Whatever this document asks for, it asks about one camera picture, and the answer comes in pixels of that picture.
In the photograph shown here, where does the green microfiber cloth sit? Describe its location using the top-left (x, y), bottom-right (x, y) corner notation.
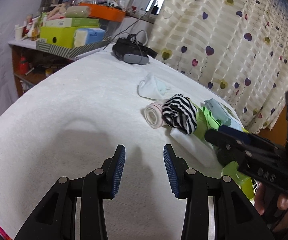
top-left (193, 106), bottom-right (221, 140)

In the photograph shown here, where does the black white striped sock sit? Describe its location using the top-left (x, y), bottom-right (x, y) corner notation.
top-left (162, 94), bottom-right (198, 134)

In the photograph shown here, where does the pink white sock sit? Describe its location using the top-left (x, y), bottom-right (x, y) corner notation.
top-left (144, 100), bottom-right (166, 129)

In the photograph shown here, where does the white towel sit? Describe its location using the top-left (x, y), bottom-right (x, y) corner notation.
top-left (170, 128), bottom-right (218, 168)

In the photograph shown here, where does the person's right hand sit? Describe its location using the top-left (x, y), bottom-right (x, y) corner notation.
top-left (254, 183), bottom-right (288, 232)

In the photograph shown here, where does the wet wipes pack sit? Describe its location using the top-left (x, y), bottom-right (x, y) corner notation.
top-left (205, 99), bottom-right (243, 131)

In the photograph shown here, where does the green-edged white cardboard box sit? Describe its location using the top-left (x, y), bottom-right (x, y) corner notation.
top-left (218, 140), bottom-right (254, 200)

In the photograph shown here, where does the white small sock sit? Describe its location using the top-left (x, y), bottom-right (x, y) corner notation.
top-left (137, 73), bottom-right (171, 100)

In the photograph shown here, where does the heart pattern curtain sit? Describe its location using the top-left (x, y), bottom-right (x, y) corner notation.
top-left (148, 0), bottom-right (288, 132)

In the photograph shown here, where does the white bed cover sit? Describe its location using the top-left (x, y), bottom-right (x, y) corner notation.
top-left (0, 48), bottom-right (222, 239)

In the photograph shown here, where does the black grey VR headset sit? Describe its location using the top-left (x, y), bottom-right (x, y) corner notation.
top-left (112, 34), bottom-right (157, 66)

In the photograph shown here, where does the wooden side shelf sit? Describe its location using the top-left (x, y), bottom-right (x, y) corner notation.
top-left (8, 39), bottom-right (73, 97)

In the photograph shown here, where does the red item on shelf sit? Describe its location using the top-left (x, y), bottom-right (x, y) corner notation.
top-left (19, 56), bottom-right (30, 75)

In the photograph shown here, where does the striped storage tray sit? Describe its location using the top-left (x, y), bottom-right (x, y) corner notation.
top-left (36, 41), bottom-right (109, 59)

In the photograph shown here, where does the blue tissue pack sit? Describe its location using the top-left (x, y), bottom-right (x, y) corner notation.
top-left (73, 28), bottom-right (105, 47)

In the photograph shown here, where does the orange tray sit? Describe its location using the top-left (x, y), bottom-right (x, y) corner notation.
top-left (79, 3), bottom-right (126, 22)

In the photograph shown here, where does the green cardboard box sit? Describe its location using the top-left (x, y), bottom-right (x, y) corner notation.
top-left (39, 18), bottom-right (100, 49)

